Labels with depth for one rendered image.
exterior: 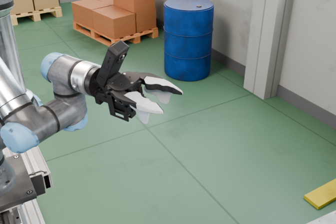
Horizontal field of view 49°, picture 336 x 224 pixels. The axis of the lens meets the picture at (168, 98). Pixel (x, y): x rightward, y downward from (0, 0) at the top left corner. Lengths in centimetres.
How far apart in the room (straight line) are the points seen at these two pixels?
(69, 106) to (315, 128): 278
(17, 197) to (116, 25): 377
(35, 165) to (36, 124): 56
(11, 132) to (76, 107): 16
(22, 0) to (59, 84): 525
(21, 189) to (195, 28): 284
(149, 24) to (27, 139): 434
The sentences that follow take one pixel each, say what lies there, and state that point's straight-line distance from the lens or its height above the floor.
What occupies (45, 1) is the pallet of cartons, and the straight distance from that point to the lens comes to 625.
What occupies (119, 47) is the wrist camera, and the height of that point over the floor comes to 154.
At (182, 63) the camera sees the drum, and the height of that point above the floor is 21.
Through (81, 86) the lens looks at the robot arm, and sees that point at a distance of 85.
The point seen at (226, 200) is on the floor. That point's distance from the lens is 259.
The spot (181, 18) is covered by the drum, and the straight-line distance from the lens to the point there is 373.
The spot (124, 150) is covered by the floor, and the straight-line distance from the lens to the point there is 298.
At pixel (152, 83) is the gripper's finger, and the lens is 77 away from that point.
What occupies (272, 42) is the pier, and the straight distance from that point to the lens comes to 351.
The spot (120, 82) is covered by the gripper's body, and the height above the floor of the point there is 146.
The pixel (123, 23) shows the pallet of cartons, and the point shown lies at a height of 31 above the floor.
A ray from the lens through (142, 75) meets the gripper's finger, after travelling 81.
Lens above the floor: 182
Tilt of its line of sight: 30 degrees down
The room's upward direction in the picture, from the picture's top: straight up
